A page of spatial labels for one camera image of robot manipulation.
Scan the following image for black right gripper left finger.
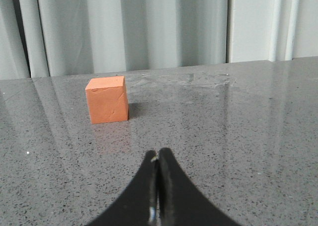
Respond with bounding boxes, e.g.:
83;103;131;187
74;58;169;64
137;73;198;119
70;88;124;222
89;150;159;226

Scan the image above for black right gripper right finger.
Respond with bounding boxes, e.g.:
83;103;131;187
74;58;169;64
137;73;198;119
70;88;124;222
159;148;239;226

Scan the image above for orange foam cube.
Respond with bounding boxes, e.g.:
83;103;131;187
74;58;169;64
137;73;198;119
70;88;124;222
85;76;129;124

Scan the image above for grey-white curtain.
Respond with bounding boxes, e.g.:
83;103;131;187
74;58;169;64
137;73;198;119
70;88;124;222
0;0;318;79

